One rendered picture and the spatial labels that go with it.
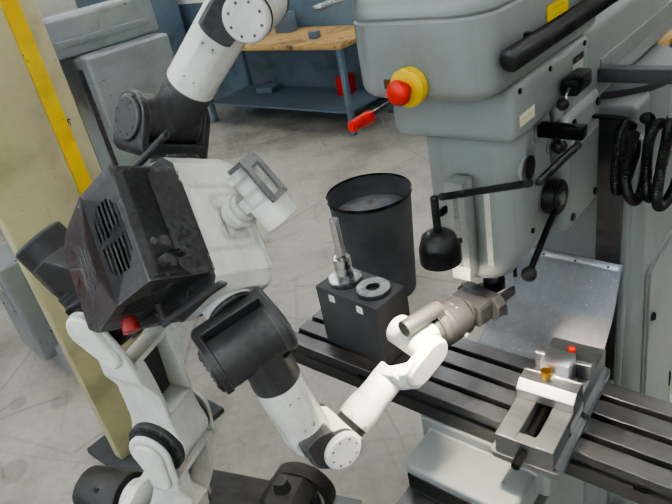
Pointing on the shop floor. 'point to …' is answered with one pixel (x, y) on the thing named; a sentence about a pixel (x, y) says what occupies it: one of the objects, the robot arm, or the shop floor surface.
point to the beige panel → (52, 195)
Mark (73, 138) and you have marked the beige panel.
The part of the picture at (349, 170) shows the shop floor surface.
